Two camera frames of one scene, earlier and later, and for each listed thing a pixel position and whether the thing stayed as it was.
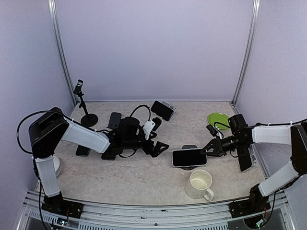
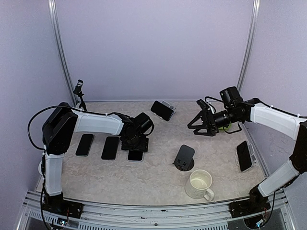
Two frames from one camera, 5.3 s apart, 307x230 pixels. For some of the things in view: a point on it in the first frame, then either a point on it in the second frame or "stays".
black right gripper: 218,149 → 208,115
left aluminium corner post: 52,6 stays
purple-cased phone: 189,157 → 135,155
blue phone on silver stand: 162,110 stays
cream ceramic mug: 197,186 stays
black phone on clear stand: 244,157 stays
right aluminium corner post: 256,9 stays
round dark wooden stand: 189,147 → 189,167
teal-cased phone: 82,151 stays
